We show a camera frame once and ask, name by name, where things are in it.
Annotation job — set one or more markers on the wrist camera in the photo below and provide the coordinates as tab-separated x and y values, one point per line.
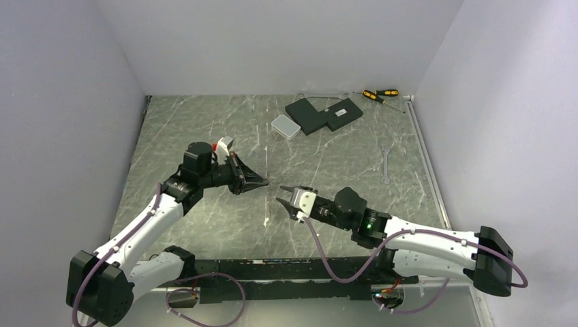
305	202
222	147

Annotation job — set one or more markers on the yellow black screwdriver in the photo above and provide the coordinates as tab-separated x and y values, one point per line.
380	93
383	100

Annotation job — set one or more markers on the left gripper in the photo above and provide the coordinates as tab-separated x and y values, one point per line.
243	178

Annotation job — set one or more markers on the white rectangular box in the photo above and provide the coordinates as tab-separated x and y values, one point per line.
285	127

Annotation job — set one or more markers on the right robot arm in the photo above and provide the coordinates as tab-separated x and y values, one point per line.
407	249

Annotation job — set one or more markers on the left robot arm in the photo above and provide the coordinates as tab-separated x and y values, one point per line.
104	284

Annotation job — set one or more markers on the black base frame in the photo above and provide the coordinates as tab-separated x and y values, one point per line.
288	278

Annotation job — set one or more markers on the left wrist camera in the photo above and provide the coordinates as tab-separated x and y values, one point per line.
222	147

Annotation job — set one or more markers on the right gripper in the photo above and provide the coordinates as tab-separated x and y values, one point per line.
292	212

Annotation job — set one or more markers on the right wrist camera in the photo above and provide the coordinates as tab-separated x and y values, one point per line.
305	202

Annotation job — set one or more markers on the silver wrench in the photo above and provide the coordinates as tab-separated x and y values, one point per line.
385	168

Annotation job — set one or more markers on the black rectangular box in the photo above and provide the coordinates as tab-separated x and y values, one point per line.
341	114

